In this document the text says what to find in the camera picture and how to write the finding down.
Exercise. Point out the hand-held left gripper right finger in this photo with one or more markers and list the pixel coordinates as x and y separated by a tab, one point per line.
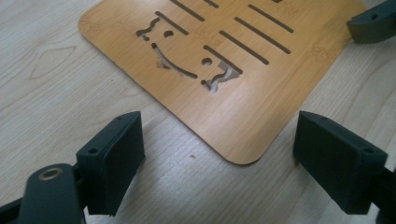
339	161

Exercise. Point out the carved wooden trivet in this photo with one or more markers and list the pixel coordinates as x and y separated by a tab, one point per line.
243	118

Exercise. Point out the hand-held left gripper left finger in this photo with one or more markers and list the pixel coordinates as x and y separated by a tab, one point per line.
115	161

